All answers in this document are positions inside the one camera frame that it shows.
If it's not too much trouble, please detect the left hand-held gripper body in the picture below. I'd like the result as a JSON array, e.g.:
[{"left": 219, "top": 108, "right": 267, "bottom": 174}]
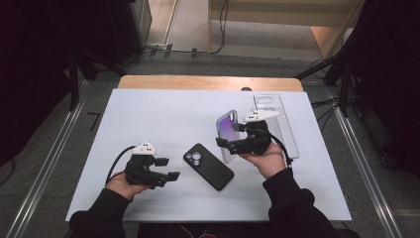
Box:
[{"left": 124, "top": 141, "right": 170, "bottom": 190}]

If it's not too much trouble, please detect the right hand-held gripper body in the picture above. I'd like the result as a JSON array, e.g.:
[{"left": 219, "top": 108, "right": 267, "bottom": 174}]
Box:
[{"left": 227, "top": 110, "right": 282, "bottom": 157}]

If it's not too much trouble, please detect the iridescent clear phone case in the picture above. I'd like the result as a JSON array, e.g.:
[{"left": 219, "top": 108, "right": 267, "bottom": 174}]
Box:
[{"left": 215, "top": 109, "right": 241, "bottom": 165}]

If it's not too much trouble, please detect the black phone case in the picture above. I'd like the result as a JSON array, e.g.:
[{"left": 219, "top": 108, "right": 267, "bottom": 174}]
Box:
[{"left": 182, "top": 143, "right": 236, "bottom": 192}]

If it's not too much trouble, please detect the clear plastic rack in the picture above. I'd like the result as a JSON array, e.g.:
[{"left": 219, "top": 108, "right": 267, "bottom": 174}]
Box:
[{"left": 250, "top": 93, "right": 301, "bottom": 161}]

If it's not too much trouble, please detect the person's left hand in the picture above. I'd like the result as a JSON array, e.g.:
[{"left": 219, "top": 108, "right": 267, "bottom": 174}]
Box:
[{"left": 105, "top": 171, "right": 152, "bottom": 202}]

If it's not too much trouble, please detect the person's right hand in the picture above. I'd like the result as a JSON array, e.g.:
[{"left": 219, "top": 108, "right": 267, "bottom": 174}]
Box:
[{"left": 239, "top": 142, "right": 288, "bottom": 180}]

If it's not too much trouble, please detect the white table board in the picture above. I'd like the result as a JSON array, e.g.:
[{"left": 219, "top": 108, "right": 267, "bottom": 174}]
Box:
[{"left": 64, "top": 87, "right": 353, "bottom": 223}]

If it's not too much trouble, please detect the wooden table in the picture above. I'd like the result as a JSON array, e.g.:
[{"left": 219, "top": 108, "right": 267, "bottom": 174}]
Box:
[{"left": 117, "top": 74, "right": 304, "bottom": 93}]

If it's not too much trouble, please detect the person's dark lap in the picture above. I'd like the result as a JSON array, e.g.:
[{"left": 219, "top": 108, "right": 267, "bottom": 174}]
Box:
[{"left": 136, "top": 222, "right": 275, "bottom": 238}]

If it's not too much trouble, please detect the black metal stand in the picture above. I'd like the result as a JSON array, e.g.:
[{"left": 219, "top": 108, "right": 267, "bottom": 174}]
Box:
[
  {"left": 66, "top": 43, "right": 129, "bottom": 112},
  {"left": 295, "top": 0, "right": 366, "bottom": 119}
]

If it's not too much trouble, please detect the light wooden furniture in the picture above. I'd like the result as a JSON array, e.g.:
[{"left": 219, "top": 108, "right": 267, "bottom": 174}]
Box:
[{"left": 207, "top": 0, "right": 365, "bottom": 60}]

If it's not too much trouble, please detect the dark cabinet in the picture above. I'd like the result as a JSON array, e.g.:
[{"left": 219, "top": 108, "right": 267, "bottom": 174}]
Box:
[{"left": 104, "top": 0, "right": 154, "bottom": 65}]

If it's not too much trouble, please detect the black curtain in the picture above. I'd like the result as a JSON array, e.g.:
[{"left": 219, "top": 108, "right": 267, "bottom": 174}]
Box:
[
  {"left": 0, "top": 0, "right": 78, "bottom": 168},
  {"left": 346, "top": 0, "right": 420, "bottom": 179}
]

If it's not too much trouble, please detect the left hand-held gripper cable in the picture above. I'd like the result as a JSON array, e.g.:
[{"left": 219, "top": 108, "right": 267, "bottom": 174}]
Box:
[{"left": 104, "top": 145, "right": 138, "bottom": 186}]

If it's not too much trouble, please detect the hand-held gripper cable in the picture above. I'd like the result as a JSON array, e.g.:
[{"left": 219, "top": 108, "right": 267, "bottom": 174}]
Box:
[
  {"left": 104, "top": 145, "right": 138, "bottom": 186},
  {"left": 262, "top": 128, "right": 295, "bottom": 170}
]

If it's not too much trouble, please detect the right hand-held gripper cable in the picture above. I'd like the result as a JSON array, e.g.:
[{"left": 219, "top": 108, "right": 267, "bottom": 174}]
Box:
[{"left": 262, "top": 128, "right": 295, "bottom": 170}]

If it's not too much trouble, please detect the thin white cable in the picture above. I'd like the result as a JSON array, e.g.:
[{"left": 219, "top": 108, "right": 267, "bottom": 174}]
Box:
[{"left": 177, "top": 223, "right": 216, "bottom": 238}]

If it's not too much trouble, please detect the bundle of black floor cables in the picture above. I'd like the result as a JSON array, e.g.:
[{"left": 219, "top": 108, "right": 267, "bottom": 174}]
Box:
[{"left": 311, "top": 94, "right": 365, "bottom": 134}]

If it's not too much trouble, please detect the metal floor rail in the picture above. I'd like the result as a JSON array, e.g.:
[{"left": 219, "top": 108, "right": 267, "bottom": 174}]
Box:
[
  {"left": 4, "top": 98, "right": 87, "bottom": 238},
  {"left": 324, "top": 86, "right": 404, "bottom": 238}
]

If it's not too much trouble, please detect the long black floor cable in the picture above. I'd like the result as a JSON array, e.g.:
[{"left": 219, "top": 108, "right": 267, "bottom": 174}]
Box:
[{"left": 144, "top": 0, "right": 231, "bottom": 57}]

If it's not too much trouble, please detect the curved black floor cable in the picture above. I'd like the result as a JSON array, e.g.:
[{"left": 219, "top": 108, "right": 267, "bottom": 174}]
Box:
[{"left": 0, "top": 158, "right": 16, "bottom": 186}]

